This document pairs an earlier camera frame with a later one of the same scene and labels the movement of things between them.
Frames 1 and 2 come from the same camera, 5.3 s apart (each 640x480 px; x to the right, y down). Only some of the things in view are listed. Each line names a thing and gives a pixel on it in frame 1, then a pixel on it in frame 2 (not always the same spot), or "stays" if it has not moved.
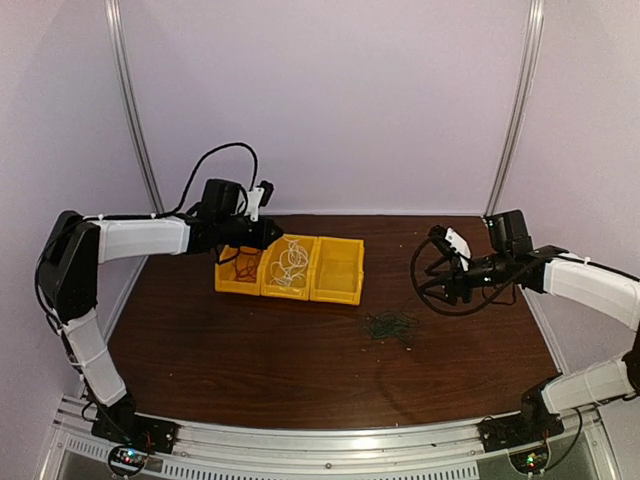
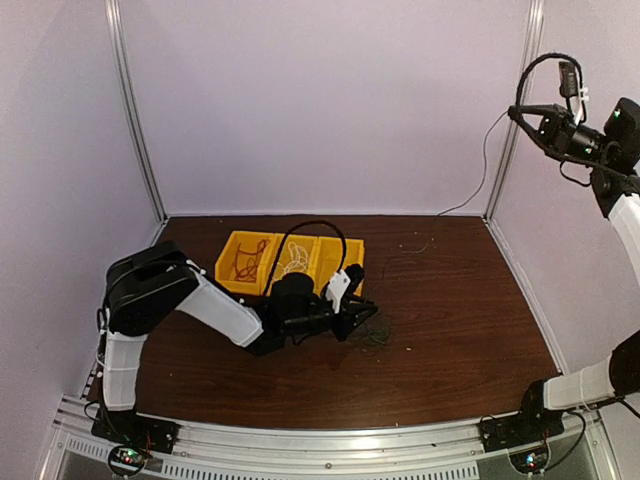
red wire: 245,265 stays
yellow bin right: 338,270 stays
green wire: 385,324 to 414,251
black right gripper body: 459,283 to 560,138
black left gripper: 262,241 to 347,321
